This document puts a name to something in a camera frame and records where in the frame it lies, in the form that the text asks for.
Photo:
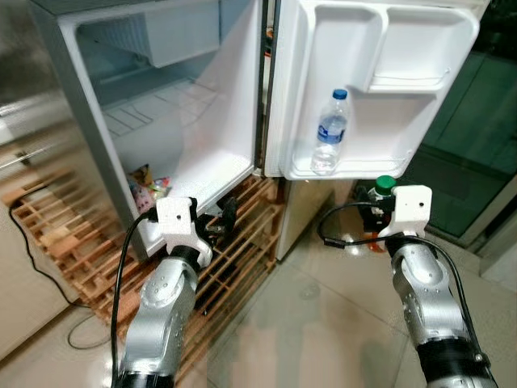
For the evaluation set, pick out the glass sliding door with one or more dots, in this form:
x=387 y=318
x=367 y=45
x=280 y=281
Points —
x=468 y=145

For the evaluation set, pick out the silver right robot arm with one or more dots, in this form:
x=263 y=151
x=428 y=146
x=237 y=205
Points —
x=424 y=291

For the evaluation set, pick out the white freezer compartment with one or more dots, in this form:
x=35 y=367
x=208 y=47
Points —
x=178 y=32

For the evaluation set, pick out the colourful snack packet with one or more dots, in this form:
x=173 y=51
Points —
x=159 y=190

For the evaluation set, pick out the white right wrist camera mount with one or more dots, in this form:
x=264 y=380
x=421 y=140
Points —
x=412 y=206

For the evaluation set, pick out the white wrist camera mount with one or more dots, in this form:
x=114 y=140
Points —
x=174 y=217
x=412 y=206

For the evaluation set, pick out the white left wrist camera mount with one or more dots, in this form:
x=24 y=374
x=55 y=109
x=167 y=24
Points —
x=174 y=217

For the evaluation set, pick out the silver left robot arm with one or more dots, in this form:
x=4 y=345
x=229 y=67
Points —
x=166 y=307

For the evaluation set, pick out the wooden slatted rack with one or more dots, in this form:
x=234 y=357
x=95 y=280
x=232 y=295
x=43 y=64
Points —
x=242 y=242

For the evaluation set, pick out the clear fridge shelf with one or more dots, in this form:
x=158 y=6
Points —
x=153 y=113

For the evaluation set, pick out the green-capped bottle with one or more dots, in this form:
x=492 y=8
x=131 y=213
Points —
x=385 y=184

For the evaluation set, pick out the yellow snack packet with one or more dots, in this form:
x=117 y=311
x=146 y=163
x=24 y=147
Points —
x=141 y=178

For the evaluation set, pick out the clear blue-capped water bottle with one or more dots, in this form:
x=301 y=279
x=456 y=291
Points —
x=329 y=133

